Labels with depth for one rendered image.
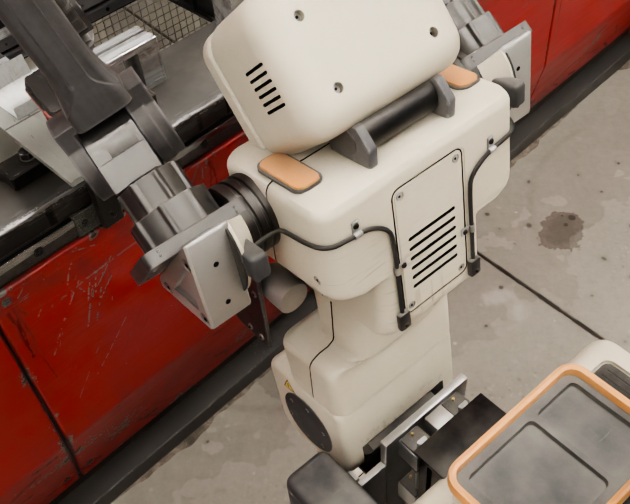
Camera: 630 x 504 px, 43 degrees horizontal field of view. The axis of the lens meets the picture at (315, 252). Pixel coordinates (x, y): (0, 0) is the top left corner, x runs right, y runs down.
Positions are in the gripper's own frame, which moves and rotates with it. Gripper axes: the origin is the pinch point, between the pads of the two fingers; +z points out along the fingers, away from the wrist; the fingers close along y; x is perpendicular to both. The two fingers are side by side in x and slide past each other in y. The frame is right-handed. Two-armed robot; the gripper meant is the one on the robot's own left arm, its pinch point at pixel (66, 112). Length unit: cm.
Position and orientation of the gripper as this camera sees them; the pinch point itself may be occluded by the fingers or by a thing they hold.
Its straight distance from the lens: 128.2
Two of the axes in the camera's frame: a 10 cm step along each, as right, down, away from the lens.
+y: -7.0, 5.5, -4.6
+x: 6.4, 7.6, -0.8
